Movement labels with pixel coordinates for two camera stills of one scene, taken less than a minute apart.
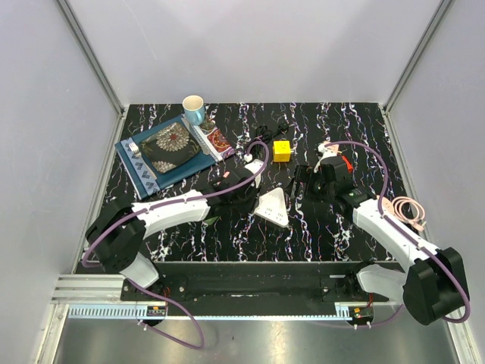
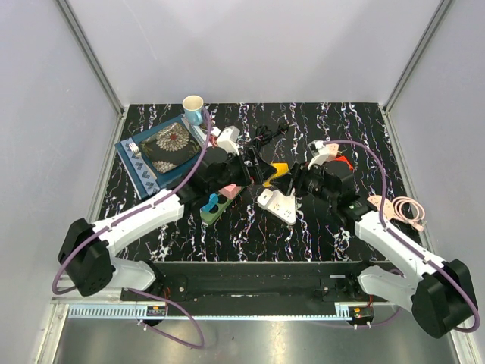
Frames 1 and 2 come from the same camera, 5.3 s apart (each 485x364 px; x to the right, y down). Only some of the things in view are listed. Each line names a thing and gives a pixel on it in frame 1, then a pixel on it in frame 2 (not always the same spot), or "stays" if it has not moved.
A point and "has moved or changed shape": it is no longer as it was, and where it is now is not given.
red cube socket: (349, 166) stays
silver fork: (135, 149) stays
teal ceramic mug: (194, 110) stays
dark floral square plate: (169, 147) stays
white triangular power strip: (271, 206) has moved or changed shape
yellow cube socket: (281, 151) -> (283, 168)
